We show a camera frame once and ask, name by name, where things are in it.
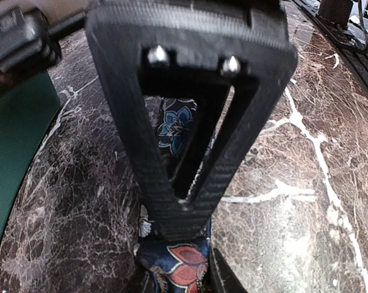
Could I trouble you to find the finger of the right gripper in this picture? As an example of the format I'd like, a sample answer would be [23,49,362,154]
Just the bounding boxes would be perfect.
[85,1,297,241]

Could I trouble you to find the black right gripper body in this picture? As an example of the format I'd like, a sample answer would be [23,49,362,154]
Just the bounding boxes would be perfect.
[0,1,88,96]

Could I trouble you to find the green compartment organizer tray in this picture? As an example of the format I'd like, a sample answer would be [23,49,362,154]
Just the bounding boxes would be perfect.
[0,72,60,243]

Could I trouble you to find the black front rail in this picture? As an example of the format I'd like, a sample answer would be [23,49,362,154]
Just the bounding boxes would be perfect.
[294,1,368,99]

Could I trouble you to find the dark floral necktie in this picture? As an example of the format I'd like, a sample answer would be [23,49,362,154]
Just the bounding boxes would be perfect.
[134,98,211,292]

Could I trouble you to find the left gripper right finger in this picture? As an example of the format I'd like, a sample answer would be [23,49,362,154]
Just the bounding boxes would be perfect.
[209,248,248,293]

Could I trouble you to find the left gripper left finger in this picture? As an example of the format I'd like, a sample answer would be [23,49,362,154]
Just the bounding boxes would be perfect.
[131,267,155,293]

